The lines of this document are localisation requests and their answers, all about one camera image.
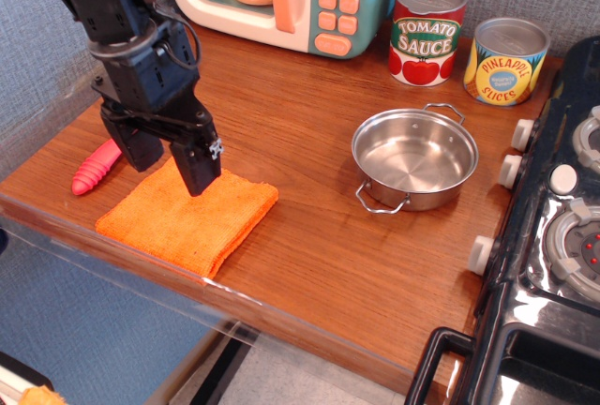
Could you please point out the pineapple slices can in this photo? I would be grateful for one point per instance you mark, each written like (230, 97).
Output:
(506, 58)

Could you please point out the white stove knob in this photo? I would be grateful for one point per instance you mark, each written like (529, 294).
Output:
(509, 170)
(480, 253)
(522, 134)

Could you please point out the black toy stove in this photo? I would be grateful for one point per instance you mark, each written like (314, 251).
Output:
(536, 336)

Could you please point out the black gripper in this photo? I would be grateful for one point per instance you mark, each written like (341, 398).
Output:
(149, 96)

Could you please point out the orange towel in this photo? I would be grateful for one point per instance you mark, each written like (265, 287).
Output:
(197, 234)

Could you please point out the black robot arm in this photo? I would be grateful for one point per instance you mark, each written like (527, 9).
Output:
(111, 21)

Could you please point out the white stove knob middle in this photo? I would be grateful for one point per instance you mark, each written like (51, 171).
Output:
(509, 170)

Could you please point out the white stove knob upper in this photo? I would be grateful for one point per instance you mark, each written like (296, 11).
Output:
(522, 134)

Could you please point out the orange object bottom corner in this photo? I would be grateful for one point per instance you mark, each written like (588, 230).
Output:
(41, 395)

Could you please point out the spoon with pink handle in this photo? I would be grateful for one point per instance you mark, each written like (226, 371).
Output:
(95, 168)

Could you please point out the white stove knob lower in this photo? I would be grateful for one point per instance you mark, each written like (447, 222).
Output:
(480, 253)

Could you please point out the tomato sauce can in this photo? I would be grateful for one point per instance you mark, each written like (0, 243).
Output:
(424, 40)

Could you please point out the steel pot with handles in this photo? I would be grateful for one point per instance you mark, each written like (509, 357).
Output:
(413, 159)

